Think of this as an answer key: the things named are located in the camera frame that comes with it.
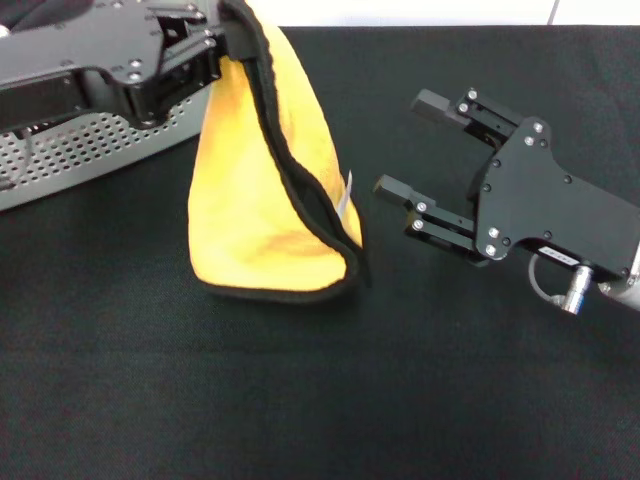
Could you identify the grey perforated storage box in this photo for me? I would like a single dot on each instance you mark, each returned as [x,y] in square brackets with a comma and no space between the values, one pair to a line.
[75,150]

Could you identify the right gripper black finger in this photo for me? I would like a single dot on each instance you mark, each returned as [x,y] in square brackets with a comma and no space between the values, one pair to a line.
[395,189]
[435,105]

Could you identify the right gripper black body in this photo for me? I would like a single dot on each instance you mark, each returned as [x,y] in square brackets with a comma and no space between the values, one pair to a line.
[540,200]

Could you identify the yellow and grey towel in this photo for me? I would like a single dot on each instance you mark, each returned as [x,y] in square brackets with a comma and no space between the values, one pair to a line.
[240,200]

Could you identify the black tablecloth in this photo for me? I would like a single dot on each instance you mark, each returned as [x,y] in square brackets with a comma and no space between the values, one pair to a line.
[320,380]

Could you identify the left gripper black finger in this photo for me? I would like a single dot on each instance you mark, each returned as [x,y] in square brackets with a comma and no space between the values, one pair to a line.
[200,65]
[185,15]

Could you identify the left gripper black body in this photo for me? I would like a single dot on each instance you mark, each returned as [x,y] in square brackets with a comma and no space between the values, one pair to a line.
[90,45]

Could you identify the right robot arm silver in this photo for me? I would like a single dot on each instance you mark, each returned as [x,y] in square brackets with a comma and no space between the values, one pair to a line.
[625,295]

